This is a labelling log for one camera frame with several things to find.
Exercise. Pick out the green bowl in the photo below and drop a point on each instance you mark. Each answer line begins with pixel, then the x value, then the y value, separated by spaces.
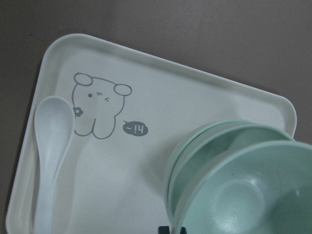
pixel 182 144
pixel 265 188
pixel 211 143

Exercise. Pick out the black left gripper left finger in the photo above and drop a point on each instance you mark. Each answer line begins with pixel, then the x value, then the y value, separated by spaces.
pixel 163 230

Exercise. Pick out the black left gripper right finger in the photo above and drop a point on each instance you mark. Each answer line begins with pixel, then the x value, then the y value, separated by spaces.
pixel 183 230

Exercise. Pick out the cream rabbit tray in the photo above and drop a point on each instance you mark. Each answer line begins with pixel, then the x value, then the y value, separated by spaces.
pixel 111 181

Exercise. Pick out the green bowl on tray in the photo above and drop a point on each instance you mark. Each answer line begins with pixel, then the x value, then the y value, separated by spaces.
pixel 182 144

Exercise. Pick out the white ceramic spoon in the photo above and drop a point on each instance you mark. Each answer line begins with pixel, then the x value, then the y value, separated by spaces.
pixel 54 123

